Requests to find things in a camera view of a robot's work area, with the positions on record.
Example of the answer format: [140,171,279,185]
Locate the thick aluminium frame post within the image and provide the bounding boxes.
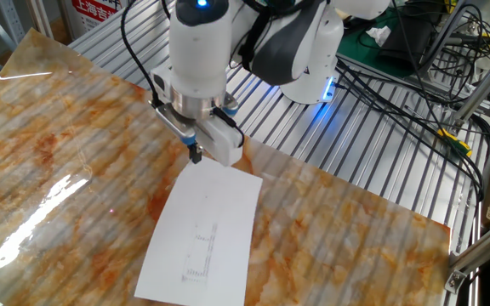
[453,42,490,124]

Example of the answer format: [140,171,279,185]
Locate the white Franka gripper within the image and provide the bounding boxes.
[149,63,245,167]

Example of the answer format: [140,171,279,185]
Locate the aluminium rail with corner bracket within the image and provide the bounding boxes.
[444,218,490,294]

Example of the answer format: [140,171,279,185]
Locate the black cable bundle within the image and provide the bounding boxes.
[333,0,490,203]

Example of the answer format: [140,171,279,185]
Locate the yellow handled screwdriver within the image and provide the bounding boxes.
[436,127,474,158]

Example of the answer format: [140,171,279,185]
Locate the black bag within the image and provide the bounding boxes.
[376,6,442,73]

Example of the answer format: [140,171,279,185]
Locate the long black looped cable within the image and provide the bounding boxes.
[120,0,174,108]

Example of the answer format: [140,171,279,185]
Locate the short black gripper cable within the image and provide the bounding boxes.
[213,107,245,148]

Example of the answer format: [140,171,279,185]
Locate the green mat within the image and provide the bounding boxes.
[338,16,424,80]

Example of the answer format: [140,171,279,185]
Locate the silver mount plate blue knobs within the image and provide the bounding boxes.
[154,93,240,148]

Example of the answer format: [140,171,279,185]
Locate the white sign with red print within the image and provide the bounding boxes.
[60,0,131,42]

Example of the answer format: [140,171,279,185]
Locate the crumpled white tissue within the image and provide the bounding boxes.
[364,25,393,48]

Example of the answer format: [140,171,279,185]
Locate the white printed paper sheet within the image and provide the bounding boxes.
[134,156,264,306]

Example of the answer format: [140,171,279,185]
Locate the orange marble pattern mat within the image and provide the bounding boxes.
[0,27,453,306]

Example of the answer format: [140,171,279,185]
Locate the thin grey metal pole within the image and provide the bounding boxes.
[421,0,467,73]

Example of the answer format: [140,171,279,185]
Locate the grey slotted metal upright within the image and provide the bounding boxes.
[0,0,27,46]

